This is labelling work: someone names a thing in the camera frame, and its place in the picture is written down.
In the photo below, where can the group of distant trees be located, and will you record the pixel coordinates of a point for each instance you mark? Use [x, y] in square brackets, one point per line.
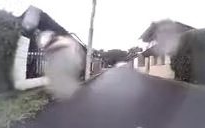
[115, 55]

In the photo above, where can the white car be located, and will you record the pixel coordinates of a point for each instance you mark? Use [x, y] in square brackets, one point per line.
[121, 64]

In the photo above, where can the tall utility pole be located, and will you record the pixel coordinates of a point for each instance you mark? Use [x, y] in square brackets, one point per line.
[90, 40]

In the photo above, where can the grey asphalt road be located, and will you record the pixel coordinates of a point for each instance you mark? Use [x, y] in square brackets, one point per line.
[130, 100]

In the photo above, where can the pale house with overhanging roof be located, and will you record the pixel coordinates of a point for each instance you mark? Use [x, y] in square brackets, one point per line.
[163, 68]

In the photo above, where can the house with dark roof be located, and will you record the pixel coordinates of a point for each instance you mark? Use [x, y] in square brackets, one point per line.
[51, 24]

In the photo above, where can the dark green hedge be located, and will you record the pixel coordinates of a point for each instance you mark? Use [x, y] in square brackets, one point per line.
[193, 58]

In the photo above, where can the grass verge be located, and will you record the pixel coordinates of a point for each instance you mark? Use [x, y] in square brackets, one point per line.
[16, 106]

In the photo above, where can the tall green hedge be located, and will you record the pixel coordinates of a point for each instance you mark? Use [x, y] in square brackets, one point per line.
[1, 50]

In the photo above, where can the white wall with metal gate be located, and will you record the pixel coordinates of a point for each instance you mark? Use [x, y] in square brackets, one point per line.
[21, 60]

